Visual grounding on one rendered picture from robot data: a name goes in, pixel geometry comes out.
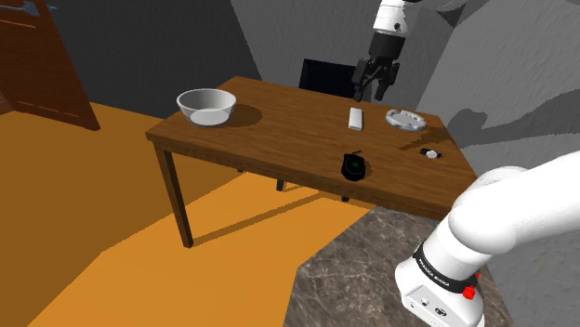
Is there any brown wooden table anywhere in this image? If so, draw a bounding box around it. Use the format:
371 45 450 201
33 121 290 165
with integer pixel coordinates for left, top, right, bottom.
144 75 480 249

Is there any black chair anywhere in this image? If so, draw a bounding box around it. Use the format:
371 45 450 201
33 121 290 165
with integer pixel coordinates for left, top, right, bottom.
275 58 360 203

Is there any white round ashtray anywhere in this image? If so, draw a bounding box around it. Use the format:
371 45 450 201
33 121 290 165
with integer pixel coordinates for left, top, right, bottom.
385 108 428 133

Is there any white bowl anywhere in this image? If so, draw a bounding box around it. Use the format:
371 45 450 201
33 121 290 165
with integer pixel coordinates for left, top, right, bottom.
176 87 238 127

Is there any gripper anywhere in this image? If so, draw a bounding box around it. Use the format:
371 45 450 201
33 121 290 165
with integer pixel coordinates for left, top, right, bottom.
351 31 407 103

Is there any brown wooden door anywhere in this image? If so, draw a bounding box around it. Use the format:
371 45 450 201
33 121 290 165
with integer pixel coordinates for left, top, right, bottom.
0 0 101 133

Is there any black computer mouse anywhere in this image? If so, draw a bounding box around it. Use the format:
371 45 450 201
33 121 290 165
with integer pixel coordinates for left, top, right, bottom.
339 150 368 183

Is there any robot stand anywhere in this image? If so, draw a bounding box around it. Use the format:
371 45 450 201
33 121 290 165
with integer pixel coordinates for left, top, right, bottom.
283 205 516 327

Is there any white remote control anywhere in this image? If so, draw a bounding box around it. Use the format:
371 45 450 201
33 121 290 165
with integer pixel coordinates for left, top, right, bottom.
348 107 365 132

